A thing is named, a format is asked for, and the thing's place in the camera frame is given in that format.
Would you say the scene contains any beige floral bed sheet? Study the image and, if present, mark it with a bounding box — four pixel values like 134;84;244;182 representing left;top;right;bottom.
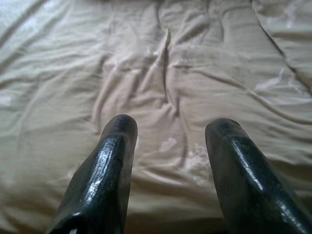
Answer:
0;0;312;234

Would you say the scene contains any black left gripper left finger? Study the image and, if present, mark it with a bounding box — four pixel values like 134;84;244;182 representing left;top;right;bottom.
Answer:
47;114;138;234

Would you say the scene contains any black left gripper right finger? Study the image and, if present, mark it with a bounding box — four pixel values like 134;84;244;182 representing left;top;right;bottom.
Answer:
204;118;312;234

